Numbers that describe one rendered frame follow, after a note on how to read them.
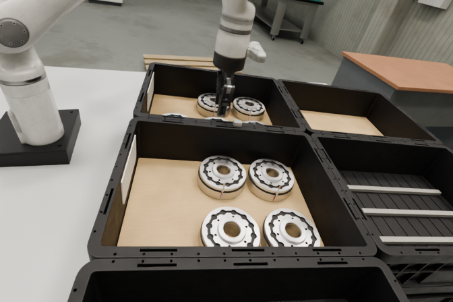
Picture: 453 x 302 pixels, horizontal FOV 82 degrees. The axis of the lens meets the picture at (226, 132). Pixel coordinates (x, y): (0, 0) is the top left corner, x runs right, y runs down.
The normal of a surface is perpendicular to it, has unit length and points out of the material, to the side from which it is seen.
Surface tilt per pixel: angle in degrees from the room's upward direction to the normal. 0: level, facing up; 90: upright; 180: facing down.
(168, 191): 0
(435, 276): 90
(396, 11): 90
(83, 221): 0
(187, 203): 0
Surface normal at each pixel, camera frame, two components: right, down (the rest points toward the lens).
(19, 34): 0.77, 0.52
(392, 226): 0.18, -0.80
